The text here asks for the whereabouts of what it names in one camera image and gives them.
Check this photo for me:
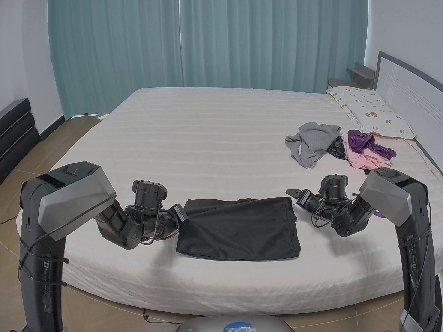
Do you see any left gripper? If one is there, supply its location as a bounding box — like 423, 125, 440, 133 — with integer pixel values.
154, 203, 188, 239

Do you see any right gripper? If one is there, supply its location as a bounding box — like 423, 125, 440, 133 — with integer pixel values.
286, 188, 334, 219

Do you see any black T-shirt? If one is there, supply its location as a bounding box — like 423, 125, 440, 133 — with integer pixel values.
175, 197, 301, 262

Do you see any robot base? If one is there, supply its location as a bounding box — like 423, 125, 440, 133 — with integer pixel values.
175, 317, 291, 332

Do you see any bed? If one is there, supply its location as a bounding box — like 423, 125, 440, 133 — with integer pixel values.
15, 51, 443, 317

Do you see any grey garment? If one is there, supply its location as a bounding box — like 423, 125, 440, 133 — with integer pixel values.
285, 122, 341, 169

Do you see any black shiny garment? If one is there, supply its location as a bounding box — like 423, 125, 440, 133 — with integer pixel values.
326, 136, 347, 160

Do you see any pink garment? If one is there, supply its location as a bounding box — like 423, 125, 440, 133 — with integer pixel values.
346, 147, 392, 171

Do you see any purple garment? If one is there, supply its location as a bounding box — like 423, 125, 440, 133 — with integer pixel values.
347, 129, 397, 219

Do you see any white printed pillow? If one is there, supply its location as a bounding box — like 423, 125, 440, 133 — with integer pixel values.
326, 86, 417, 140

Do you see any grey bedside table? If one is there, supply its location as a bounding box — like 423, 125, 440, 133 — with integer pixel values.
327, 62, 375, 90

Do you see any blue-green curtain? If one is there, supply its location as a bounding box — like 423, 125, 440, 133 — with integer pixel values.
48, 0, 184, 118
179, 0, 369, 93

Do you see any black chest of drawers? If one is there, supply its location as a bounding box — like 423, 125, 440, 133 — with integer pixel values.
0, 98, 40, 185

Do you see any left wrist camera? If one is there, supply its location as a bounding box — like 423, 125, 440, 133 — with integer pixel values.
132, 179, 168, 213

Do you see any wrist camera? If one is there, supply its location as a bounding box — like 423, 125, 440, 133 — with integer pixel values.
132, 179, 168, 213
320, 174, 348, 200

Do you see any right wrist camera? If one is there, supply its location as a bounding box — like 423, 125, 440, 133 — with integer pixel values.
320, 174, 348, 200

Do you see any black cable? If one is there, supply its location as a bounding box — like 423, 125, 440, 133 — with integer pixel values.
142, 309, 184, 325

